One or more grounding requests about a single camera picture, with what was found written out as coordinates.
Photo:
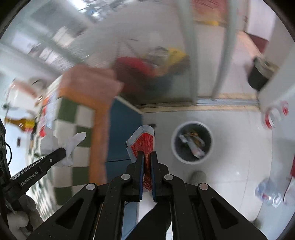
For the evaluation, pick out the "brown sauce bottle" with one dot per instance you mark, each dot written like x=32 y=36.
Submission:
x=26 y=125

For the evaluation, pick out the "white tissue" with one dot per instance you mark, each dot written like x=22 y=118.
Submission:
x=49 y=143

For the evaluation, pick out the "crushed clear plastic bottle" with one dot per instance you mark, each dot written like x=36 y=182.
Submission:
x=267 y=192

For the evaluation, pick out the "small red snack packet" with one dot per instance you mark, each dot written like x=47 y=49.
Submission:
x=143 y=139

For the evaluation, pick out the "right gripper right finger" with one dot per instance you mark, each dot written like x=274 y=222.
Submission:
x=157 y=172

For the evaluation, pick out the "large red food bag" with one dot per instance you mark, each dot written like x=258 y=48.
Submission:
x=47 y=113

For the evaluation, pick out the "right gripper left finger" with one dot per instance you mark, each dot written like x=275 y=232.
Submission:
x=134 y=189

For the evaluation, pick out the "black pot on floor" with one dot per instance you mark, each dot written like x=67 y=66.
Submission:
x=261 y=72

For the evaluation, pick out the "white trash bin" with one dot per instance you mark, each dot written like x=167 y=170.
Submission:
x=192 y=142

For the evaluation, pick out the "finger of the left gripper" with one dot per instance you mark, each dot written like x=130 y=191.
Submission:
x=27 y=177

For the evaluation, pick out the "green checkered tablecloth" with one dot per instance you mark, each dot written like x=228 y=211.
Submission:
x=76 y=118

